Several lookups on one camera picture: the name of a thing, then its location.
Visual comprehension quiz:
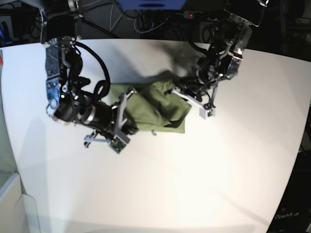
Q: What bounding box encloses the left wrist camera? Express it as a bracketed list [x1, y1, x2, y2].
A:
[199, 108, 215, 119]

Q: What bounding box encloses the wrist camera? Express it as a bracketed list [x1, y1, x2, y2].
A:
[199, 108, 215, 119]
[109, 137, 127, 154]

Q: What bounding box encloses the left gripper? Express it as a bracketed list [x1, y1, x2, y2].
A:
[164, 80, 218, 109]

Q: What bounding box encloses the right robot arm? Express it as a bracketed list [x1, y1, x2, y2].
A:
[27, 0, 138, 153]

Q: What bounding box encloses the black OpenArm box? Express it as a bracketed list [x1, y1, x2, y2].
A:
[267, 152, 311, 233]

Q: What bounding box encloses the black power strip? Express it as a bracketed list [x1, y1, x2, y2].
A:
[182, 11, 218, 21]

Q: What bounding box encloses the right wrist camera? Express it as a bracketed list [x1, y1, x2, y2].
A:
[109, 137, 127, 154]

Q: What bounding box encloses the green T-shirt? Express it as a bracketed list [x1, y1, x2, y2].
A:
[109, 81, 191, 133]

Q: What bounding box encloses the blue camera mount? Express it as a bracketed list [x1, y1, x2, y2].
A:
[117, 0, 186, 10]

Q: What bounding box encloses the white bin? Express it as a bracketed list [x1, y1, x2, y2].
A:
[0, 173, 41, 233]

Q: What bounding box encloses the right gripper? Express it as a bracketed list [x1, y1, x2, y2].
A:
[83, 91, 138, 148]

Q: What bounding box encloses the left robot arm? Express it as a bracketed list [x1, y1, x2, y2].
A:
[166, 0, 269, 115]

